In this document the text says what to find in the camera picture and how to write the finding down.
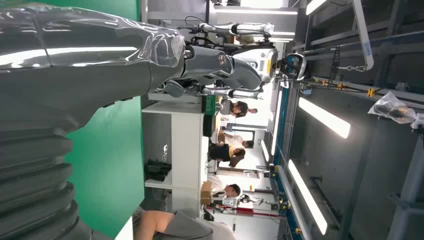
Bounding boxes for green table mat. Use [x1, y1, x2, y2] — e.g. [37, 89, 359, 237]
[31, 0, 146, 239]

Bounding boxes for black items on shelf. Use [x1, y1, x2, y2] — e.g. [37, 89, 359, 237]
[144, 159, 172, 182]

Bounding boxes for white open cabinet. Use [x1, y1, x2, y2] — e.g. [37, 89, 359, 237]
[141, 100, 210, 218]

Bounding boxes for green crate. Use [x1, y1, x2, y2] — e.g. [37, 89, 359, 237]
[202, 94, 218, 116]

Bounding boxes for person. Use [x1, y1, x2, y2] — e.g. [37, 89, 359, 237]
[132, 209, 237, 240]
[206, 174, 242, 200]
[218, 130, 255, 150]
[207, 143, 247, 168]
[221, 100, 259, 119]

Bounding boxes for white desk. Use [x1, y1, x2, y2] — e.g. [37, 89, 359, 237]
[114, 215, 135, 240]

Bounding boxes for brown cardboard box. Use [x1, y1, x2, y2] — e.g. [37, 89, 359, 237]
[199, 181, 214, 206]

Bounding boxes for hanging humanoid robot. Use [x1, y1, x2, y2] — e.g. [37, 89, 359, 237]
[178, 21, 309, 100]

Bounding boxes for short ceiling light strip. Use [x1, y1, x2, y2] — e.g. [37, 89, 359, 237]
[260, 139, 270, 164]

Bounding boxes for narrow ceiling light strip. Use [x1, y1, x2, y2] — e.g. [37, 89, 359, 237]
[271, 88, 283, 157]

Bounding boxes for long ceiling light strip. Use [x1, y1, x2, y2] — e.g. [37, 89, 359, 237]
[305, 0, 329, 16]
[298, 96, 352, 140]
[287, 159, 328, 236]

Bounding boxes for clear plastic bag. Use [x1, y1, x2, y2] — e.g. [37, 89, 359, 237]
[367, 91, 418, 125]

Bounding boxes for blue gantry rail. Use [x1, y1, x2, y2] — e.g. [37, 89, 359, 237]
[268, 84, 314, 240]

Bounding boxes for white metal hoist frame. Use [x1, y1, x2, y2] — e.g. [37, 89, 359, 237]
[337, 0, 375, 73]

